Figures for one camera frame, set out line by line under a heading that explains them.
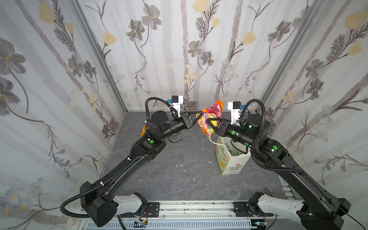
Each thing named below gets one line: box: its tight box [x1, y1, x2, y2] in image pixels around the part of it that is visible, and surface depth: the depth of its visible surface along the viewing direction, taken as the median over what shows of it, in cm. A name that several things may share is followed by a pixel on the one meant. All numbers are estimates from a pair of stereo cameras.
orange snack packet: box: [197, 100, 224, 139], surface depth 60 cm
